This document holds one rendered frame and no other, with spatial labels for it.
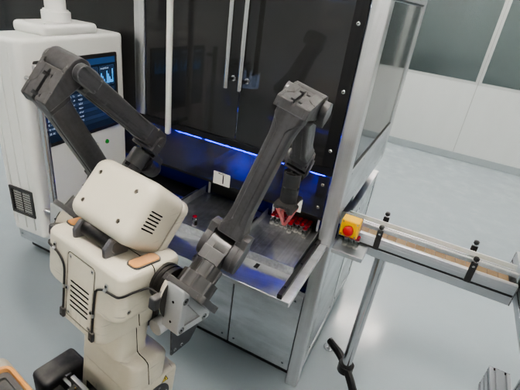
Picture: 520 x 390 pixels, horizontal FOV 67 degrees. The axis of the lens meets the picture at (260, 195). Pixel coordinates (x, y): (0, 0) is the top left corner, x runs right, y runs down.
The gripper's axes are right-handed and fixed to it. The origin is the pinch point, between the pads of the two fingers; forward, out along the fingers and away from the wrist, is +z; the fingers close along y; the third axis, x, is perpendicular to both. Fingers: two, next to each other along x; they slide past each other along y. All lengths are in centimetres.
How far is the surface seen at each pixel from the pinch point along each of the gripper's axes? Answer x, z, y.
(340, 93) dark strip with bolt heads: -3.0, -40.3, 28.2
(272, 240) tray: 9.1, 20.7, 16.5
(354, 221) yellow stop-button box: -19.3, 6.0, 26.8
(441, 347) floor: -80, 111, 97
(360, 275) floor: -20, 112, 138
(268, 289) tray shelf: -2.2, 20.3, -11.0
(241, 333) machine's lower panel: 21, 90, 25
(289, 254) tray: -0.4, 20.5, 11.1
